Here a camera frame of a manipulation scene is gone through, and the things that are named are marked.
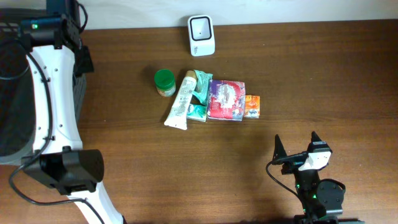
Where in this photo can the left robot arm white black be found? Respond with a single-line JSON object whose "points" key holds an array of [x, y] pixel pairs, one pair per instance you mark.
{"points": [[56, 55]]}

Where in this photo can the white tube package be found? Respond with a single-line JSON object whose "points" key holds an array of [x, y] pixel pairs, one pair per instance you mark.
{"points": [[177, 117]]}

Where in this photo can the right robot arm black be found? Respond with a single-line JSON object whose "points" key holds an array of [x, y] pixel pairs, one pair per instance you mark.
{"points": [[321, 199]]}

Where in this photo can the teal pouch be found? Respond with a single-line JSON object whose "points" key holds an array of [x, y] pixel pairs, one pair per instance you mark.
{"points": [[201, 89]]}

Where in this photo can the green lid jar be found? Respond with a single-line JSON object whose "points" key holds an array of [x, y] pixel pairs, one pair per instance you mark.
{"points": [[165, 82]]}

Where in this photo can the orange pocket tissue pack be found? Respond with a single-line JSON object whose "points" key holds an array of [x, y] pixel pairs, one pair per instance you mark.
{"points": [[252, 106]]}

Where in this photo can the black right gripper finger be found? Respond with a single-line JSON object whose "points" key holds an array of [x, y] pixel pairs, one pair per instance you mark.
{"points": [[279, 154], [315, 139]]}

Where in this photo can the red purple tissue pack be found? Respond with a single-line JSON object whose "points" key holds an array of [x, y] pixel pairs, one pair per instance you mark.
{"points": [[226, 100]]}

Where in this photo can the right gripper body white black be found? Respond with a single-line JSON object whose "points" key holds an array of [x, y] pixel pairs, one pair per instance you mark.
{"points": [[290, 168]]}

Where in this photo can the white barcode scanner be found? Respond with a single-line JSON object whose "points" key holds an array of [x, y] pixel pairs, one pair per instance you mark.
{"points": [[201, 35]]}

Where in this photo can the green white pocket tissue pack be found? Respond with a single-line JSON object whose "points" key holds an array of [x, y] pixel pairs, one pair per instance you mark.
{"points": [[196, 112]]}

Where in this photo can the grey plastic basket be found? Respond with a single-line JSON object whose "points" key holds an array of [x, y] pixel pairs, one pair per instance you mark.
{"points": [[17, 100]]}

